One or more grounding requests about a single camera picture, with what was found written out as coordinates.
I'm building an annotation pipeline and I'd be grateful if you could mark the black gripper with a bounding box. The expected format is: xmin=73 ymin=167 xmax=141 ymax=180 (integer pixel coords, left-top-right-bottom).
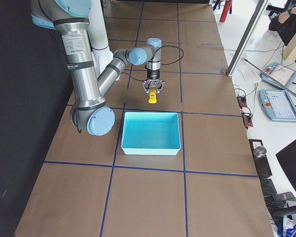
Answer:
xmin=142 ymin=69 xmax=165 ymax=94

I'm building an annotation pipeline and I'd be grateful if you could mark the yellow beetle toy car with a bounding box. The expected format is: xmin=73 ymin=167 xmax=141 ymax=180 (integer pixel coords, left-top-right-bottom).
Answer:
xmin=148 ymin=89 xmax=157 ymax=104

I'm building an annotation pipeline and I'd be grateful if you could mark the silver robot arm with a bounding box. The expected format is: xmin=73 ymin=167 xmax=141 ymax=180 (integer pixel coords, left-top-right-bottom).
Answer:
xmin=31 ymin=0 xmax=165 ymax=136

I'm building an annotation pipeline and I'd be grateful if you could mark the turquoise plastic bin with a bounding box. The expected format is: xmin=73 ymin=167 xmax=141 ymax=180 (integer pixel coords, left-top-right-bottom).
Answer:
xmin=121 ymin=112 xmax=181 ymax=156

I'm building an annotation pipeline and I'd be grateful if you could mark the black orange connector box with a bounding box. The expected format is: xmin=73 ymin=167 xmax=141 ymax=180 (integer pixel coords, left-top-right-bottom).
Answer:
xmin=237 ymin=96 xmax=247 ymax=108

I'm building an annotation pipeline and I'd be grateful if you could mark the red cylinder bottle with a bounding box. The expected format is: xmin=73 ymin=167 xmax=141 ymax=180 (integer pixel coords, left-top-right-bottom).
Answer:
xmin=220 ymin=0 xmax=232 ymax=23

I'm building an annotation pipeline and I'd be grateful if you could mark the near blue teach pendant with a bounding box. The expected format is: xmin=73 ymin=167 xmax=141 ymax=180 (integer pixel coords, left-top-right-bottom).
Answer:
xmin=259 ymin=89 xmax=296 ymax=122

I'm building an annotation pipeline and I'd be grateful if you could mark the blue teach pendant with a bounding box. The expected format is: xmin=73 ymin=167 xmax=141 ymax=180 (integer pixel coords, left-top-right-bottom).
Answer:
xmin=259 ymin=89 xmax=296 ymax=122
xmin=263 ymin=62 xmax=296 ymax=87

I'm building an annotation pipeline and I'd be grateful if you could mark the far blue teach pendant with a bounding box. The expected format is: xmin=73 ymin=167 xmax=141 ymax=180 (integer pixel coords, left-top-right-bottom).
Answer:
xmin=263 ymin=62 xmax=296 ymax=87

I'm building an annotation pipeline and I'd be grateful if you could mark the black flat stand base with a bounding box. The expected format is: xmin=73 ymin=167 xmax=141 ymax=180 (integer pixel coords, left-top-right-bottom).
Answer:
xmin=249 ymin=139 xmax=272 ymax=178

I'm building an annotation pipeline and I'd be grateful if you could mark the seated person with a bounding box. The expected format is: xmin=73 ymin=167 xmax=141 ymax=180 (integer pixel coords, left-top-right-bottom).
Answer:
xmin=268 ymin=6 xmax=296 ymax=46

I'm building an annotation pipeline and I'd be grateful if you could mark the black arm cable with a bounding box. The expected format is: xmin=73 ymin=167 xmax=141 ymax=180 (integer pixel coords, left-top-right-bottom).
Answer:
xmin=123 ymin=44 xmax=185 ymax=81

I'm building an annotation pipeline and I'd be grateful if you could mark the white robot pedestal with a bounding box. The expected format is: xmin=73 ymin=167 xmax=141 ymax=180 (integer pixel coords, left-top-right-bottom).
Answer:
xmin=87 ymin=0 xmax=114 ymax=82

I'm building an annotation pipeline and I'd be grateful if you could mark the aluminium frame post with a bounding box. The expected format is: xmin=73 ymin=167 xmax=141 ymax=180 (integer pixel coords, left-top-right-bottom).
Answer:
xmin=226 ymin=0 xmax=269 ymax=77

